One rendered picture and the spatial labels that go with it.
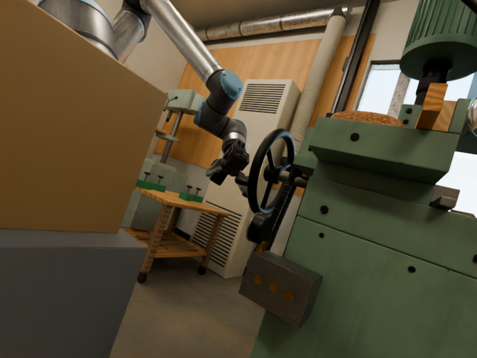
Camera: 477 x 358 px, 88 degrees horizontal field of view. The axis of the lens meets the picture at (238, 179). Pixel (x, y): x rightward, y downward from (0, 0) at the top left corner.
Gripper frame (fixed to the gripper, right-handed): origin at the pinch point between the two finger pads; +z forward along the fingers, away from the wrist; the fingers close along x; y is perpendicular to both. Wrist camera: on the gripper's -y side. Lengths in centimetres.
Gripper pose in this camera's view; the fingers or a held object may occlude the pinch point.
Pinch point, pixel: (226, 189)
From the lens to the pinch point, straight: 76.8
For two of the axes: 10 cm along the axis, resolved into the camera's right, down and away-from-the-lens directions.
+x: 8.2, 4.7, 3.3
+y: 5.7, -6.2, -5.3
